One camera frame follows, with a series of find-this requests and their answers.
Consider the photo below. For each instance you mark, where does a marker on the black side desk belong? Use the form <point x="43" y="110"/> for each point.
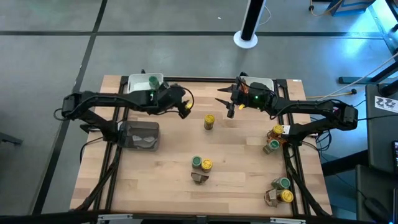
<point x="367" y="186"/>

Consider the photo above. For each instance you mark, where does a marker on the white plastic bin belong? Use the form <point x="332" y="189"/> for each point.
<point x="264" y="79"/>
<point x="136" y="84"/>

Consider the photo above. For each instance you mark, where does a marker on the black computer mouse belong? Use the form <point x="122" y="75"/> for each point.
<point x="376" y="210"/>

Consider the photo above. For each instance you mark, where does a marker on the dark grey plastic bin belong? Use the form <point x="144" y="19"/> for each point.
<point x="130" y="127"/>

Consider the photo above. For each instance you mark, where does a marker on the black post white round base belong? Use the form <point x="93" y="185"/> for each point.
<point x="250" y="18"/>

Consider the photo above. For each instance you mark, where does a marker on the black stand foot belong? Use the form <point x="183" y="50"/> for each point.
<point x="357" y="80"/>

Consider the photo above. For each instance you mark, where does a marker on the blue box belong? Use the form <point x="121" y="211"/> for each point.
<point x="348" y="6"/>

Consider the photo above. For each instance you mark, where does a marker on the yellow-lid spice jar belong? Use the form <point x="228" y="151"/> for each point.
<point x="209" y="119"/>
<point x="277" y="129"/>
<point x="286" y="196"/>
<point x="206" y="164"/>

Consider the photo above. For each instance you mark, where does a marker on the dark furniture leg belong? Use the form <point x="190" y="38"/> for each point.
<point x="9" y="139"/>

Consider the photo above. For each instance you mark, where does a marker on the green-lid spice jar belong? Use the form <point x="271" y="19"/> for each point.
<point x="273" y="144"/>
<point x="153" y="81"/>
<point x="196" y="161"/>
<point x="283" y="183"/>

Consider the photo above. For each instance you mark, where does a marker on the black crossbar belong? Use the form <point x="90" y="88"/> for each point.
<point x="62" y="219"/>

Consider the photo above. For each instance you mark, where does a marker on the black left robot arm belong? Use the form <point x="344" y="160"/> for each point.
<point x="109" y="98"/>

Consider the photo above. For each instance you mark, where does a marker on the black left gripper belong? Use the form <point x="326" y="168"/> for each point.
<point x="171" y="96"/>

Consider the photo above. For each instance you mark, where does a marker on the white sticker black print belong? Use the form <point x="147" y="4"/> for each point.
<point x="385" y="104"/>

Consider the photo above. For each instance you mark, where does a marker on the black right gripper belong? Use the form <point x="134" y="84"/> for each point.
<point x="241" y="96"/>

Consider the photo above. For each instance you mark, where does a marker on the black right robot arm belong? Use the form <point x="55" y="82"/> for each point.
<point x="311" y="107"/>

